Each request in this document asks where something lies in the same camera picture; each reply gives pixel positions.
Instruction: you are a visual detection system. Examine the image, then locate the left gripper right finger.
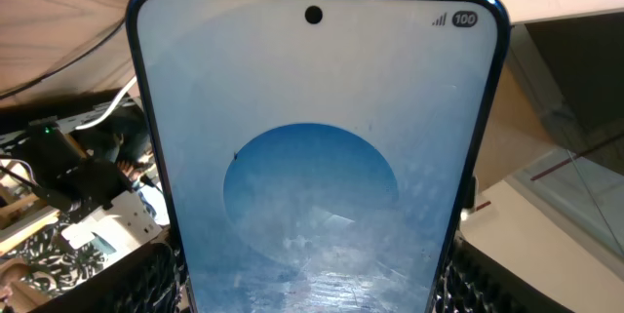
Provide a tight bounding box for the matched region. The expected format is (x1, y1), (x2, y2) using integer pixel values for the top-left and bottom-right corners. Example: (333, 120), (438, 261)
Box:
(431, 233), (571, 313)

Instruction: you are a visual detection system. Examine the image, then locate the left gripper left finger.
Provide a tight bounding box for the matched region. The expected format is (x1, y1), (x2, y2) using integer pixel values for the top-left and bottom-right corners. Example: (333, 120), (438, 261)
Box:
(32, 242), (184, 313)

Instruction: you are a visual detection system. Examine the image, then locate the blue Galaxy smartphone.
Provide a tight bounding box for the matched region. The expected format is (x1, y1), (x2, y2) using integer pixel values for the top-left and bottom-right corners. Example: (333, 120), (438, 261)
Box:
(126, 0), (511, 312)

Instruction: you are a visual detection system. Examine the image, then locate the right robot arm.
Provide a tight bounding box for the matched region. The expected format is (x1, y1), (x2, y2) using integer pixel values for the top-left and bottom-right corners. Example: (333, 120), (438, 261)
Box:
(1, 105), (150, 221)

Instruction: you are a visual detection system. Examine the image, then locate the black charging cable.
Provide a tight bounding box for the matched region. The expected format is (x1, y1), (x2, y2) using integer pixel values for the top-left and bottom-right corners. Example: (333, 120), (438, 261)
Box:
(0, 0), (366, 102)

